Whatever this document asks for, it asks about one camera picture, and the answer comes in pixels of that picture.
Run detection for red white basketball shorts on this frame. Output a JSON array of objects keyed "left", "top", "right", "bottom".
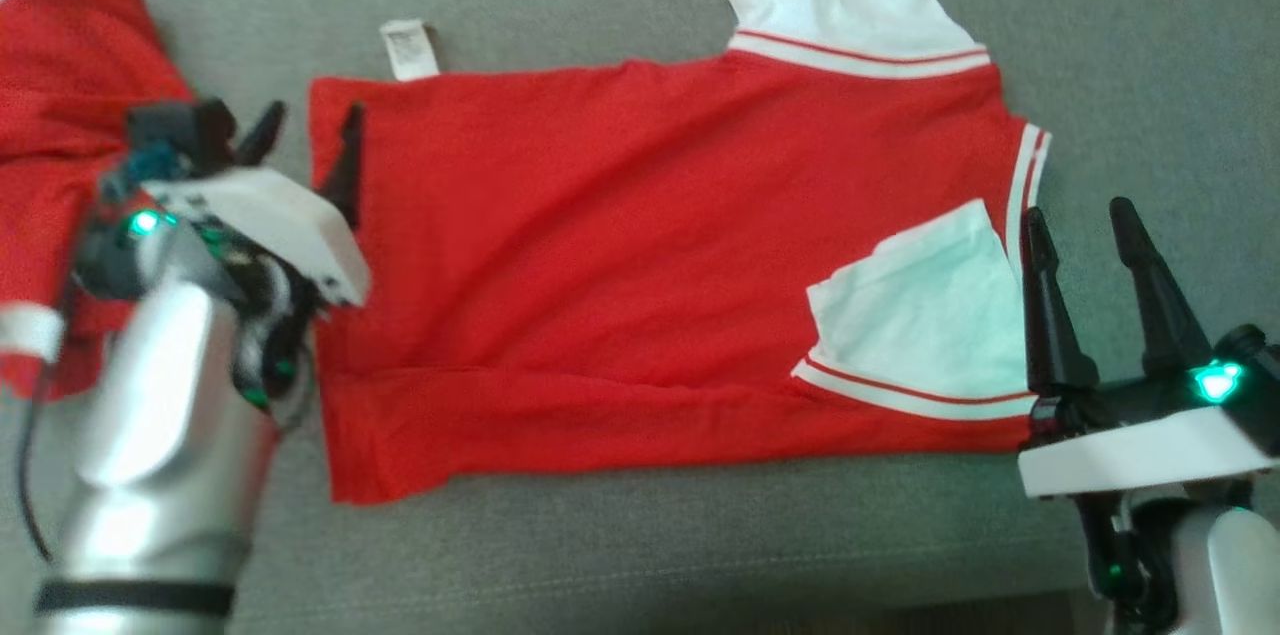
[{"left": 0, "top": 0, "right": 197, "bottom": 404}]

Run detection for red white basketball jersey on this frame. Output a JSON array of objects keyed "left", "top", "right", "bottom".
[{"left": 308, "top": 0, "right": 1053, "bottom": 506}]

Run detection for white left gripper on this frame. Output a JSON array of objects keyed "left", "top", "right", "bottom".
[{"left": 140, "top": 100, "right": 371, "bottom": 308}]

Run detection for grey sofa chaise seat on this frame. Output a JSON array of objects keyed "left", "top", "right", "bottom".
[{"left": 0, "top": 0, "right": 1280, "bottom": 635}]

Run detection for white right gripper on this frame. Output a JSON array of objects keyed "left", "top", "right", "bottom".
[{"left": 1018, "top": 197, "right": 1280, "bottom": 501}]

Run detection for black cable with teal plug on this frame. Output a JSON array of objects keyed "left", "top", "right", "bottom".
[{"left": 14, "top": 355, "right": 63, "bottom": 566}]

